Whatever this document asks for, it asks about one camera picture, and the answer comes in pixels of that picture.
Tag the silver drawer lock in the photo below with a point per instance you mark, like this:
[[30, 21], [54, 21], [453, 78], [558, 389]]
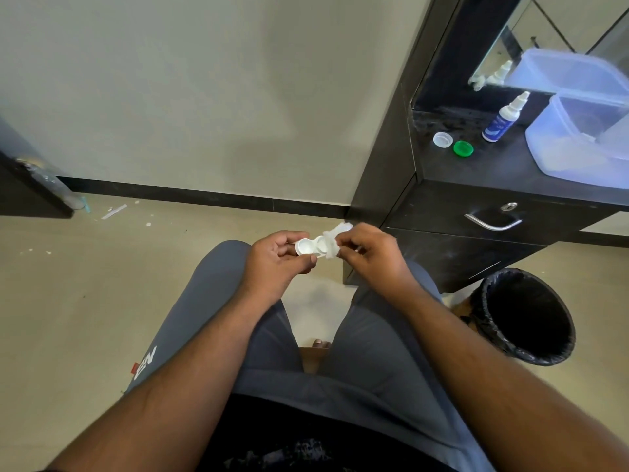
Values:
[[509, 207]]

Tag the white floor scrap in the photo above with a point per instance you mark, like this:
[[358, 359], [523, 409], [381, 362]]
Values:
[[114, 212]]

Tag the person's left forearm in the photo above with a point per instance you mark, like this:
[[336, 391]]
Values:
[[172, 388]]

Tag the black lined trash bin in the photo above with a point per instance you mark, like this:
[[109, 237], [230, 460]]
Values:
[[526, 314]]

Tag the white contact lens case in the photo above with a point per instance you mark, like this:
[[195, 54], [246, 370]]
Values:
[[309, 248]]

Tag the brown wooden stool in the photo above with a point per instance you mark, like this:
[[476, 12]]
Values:
[[312, 361]]

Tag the clear plastic wrap strip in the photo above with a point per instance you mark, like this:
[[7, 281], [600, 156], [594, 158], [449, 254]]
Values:
[[54, 189]]

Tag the black dresser cabinet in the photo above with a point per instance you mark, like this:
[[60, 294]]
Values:
[[442, 260]]

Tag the person's right hand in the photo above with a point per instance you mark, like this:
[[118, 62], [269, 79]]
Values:
[[381, 265]]

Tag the green lens cap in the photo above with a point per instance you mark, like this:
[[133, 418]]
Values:
[[463, 148]]

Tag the white tissue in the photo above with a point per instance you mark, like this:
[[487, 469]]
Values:
[[334, 238]]

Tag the person's foot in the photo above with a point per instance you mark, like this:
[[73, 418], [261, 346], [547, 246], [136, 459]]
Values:
[[322, 344]]

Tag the dark wooden panel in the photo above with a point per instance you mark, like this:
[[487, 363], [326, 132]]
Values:
[[24, 196]]

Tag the grey trousers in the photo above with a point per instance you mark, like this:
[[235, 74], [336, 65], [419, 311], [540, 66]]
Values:
[[373, 368]]

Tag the person's left hand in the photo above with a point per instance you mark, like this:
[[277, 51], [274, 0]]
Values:
[[272, 270]]

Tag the dresser mirror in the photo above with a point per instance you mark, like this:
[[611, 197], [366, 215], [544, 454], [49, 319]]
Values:
[[565, 24]]

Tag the person's right forearm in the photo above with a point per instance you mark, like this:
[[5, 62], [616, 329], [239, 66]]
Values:
[[501, 388]]

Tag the white clear lens cap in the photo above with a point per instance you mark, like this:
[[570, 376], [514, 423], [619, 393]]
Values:
[[442, 140]]

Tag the clear blue plastic container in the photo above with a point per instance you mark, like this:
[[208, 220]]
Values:
[[560, 157]]

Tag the dark shirt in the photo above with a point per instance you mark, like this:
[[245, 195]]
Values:
[[275, 432]]

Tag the blue white solution bottle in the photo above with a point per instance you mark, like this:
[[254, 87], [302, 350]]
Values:
[[499, 125]]

